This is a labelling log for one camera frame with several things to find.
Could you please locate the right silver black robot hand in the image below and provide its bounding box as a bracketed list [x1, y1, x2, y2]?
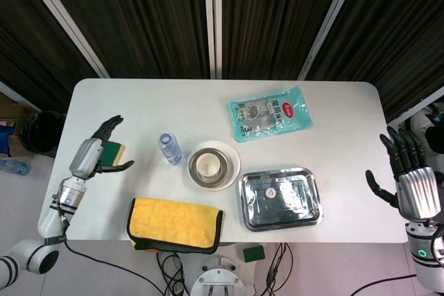
[365, 125, 443, 223]

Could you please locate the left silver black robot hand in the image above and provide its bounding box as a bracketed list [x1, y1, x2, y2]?
[68, 114, 135, 181]

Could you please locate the clear plastic water bottle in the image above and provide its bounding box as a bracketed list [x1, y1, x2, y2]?
[158, 132, 184, 166]

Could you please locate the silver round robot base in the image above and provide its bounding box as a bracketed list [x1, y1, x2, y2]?
[189, 254, 250, 296]

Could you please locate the blue-tinted plastic bottle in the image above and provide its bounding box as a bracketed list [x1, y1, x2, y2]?
[0, 157, 31, 176]

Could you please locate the white paper cup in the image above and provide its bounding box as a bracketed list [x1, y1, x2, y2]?
[195, 154, 221, 180]

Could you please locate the green and yellow sponge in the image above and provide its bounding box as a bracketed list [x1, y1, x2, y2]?
[100, 140, 127, 167]

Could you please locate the black trash bin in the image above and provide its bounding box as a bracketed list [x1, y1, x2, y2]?
[19, 110, 67, 158]

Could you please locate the white machine with black parts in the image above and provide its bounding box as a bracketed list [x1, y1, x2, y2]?
[409, 101, 444, 155]

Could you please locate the blue bag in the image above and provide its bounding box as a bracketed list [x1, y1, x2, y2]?
[0, 124, 17, 158]

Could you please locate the brown cardboard box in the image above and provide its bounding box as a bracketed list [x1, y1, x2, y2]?
[0, 93, 34, 158]

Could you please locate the yellow towel with black trim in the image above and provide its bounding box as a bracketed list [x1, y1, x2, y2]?
[126, 197, 225, 254]

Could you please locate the dark curtain panel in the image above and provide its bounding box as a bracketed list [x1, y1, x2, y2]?
[36, 0, 211, 80]
[221, 0, 351, 80]
[0, 0, 101, 114]
[307, 0, 444, 123]

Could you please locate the rectangular stainless steel tray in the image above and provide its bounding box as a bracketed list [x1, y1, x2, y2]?
[236, 166, 324, 233]

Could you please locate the stainless steel bowl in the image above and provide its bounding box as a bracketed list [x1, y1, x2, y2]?
[188, 148, 232, 186]

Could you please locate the white round plate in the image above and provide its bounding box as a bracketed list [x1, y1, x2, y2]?
[186, 140, 241, 191]

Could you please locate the teal dishcloth package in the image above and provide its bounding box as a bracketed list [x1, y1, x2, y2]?
[227, 86, 313, 143]

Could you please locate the small green sponge block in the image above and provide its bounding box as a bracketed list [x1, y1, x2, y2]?
[242, 245, 266, 264]

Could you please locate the white frame post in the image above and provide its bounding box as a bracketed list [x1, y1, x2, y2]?
[298, 0, 366, 81]
[386, 87, 444, 126]
[203, 0, 223, 80]
[23, 0, 110, 79]
[0, 80, 31, 103]

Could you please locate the black floor cable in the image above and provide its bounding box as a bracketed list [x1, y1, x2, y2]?
[350, 274, 417, 296]
[265, 242, 294, 296]
[155, 251, 191, 296]

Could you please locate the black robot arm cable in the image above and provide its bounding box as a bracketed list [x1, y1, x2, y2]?
[58, 216, 167, 296]

